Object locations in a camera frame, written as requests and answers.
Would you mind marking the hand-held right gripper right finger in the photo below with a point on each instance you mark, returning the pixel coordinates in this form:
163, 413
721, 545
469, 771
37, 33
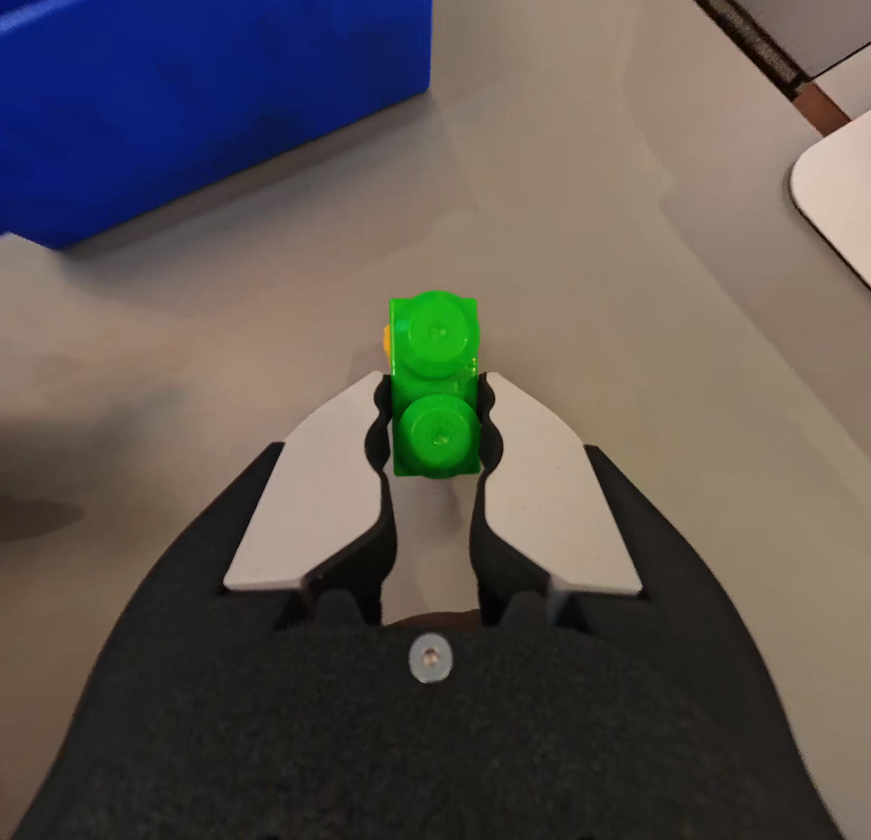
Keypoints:
558, 513

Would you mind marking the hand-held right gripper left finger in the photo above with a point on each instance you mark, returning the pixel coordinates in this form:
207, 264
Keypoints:
306, 513

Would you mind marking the green two-stud block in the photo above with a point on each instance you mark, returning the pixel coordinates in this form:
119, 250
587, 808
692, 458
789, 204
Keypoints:
435, 384

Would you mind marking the yellow single-stud block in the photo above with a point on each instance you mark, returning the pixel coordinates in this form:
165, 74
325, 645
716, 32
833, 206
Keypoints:
386, 342

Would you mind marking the blue plastic bin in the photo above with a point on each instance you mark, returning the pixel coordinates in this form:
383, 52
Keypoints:
204, 91

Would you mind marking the flat table hatch cover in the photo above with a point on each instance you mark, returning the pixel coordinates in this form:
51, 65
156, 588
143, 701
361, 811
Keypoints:
745, 26

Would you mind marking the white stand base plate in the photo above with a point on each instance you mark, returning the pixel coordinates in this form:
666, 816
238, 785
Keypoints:
840, 193

